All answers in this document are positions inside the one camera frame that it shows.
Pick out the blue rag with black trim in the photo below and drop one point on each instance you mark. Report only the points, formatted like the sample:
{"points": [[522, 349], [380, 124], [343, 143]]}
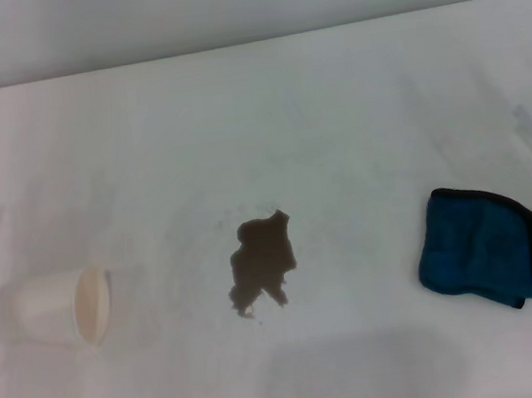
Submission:
{"points": [[473, 245]]}

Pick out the white paper cup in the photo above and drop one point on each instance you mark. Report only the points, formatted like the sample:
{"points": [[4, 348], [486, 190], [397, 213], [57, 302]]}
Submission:
{"points": [[45, 306]]}

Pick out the black water stain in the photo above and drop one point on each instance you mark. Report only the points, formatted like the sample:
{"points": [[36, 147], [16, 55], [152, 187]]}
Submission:
{"points": [[263, 253]]}

